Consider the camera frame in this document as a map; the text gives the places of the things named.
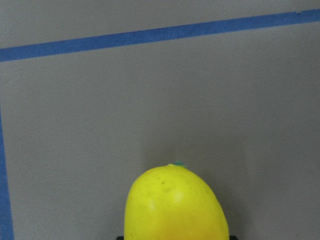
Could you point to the yellow mango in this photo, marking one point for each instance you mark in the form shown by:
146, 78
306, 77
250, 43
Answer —
172, 203

